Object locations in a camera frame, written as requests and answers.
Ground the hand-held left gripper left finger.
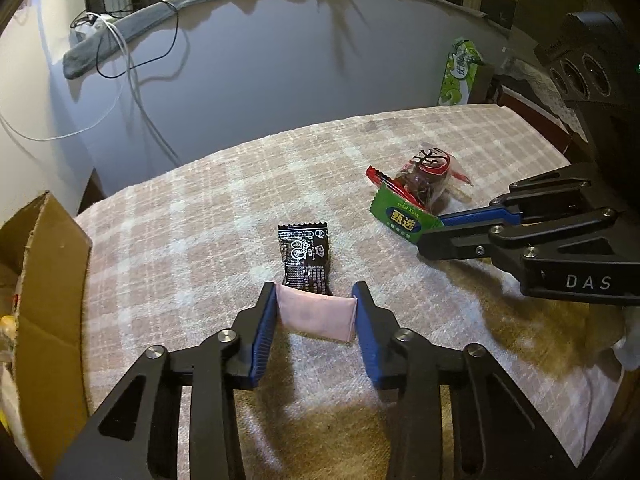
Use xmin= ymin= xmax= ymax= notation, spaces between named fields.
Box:
xmin=52 ymin=281 xmax=278 ymax=480

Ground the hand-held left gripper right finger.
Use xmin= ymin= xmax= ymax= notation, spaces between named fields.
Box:
xmin=351 ymin=281 xmax=581 ymax=480

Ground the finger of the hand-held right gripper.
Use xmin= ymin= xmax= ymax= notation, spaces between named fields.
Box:
xmin=437 ymin=162 xmax=596 ymax=230
xmin=417 ymin=206 xmax=621 ymax=273

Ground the pink snack packet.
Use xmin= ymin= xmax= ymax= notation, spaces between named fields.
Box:
xmin=276 ymin=284 xmax=358 ymax=345

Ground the green snack packet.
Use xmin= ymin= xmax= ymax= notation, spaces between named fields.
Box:
xmin=371 ymin=182 xmax=445 ymax=246

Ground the clear red snack packet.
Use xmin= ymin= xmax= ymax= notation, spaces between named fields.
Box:
xmin=365 ymin=146 xmax=473 ymax=213

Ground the cardboard box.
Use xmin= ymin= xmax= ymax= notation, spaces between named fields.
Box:
xmin=0 ymin=190 xmax=93 ymax=461

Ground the black snack packet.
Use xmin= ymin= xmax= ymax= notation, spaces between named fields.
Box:
xmin=277 ymin=224 xmax=333 ymax=297

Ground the white lace cloth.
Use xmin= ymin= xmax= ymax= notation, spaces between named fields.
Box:
xmin=500 ymin=57 xmax=586 ymax=136

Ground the checked table cloth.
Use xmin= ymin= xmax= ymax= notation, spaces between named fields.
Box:
xmin=75 ymin=102 xmax=626 ymax=480

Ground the green tissue pack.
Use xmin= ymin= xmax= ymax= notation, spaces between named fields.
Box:
xmin=437 ymin=37 xmax=486 ymax=107

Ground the grey cloth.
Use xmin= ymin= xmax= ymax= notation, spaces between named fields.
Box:
xmin=62 ymin=0 xmax=488 ymax=81

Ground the white power adapter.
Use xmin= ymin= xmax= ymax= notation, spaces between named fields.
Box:
xmin=72 ymin=22 xmax=108 ymax=46

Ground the white cable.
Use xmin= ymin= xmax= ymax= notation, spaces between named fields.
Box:
xmin=0 ymin=15 xmax=138 ymax=141

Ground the black cable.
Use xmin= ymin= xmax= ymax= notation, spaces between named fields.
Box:
xmin=70 ymin=2 xmax=186 ymax=166

